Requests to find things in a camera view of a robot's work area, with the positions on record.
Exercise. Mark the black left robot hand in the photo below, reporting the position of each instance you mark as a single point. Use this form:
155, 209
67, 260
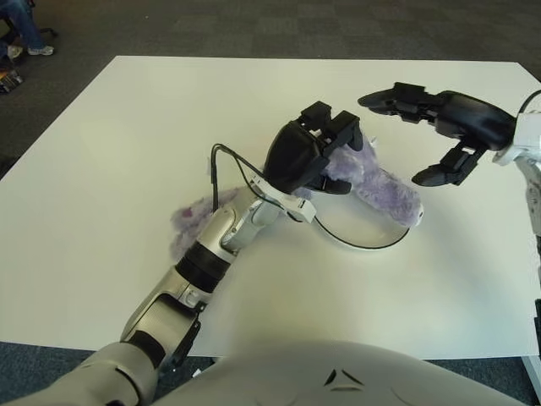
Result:
291, 156

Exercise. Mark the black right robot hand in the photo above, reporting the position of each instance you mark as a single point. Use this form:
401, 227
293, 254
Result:
473, 120

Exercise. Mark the purple plush bunny doll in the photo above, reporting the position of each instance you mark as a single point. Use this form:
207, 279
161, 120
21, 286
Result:
380, 190

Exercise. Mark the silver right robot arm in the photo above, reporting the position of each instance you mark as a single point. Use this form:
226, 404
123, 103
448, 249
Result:
530, 139

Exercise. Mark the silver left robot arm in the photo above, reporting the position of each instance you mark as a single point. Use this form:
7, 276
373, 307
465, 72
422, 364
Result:
236, 220

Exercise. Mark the white plate with black rim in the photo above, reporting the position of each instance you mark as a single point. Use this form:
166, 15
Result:
359, 234

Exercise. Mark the silver robot torso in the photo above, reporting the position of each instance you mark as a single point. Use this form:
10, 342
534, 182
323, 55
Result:
296, 372

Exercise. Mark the white table leg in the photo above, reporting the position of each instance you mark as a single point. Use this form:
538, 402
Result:
533, 368

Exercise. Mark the white sneaker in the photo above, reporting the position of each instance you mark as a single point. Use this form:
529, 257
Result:
41, 51
14, 52

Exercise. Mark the black office chair base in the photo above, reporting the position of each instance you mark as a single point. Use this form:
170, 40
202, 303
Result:
50, 31

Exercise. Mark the person leg in blue jeans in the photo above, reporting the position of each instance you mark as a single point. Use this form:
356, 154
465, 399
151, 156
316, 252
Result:
23, 23

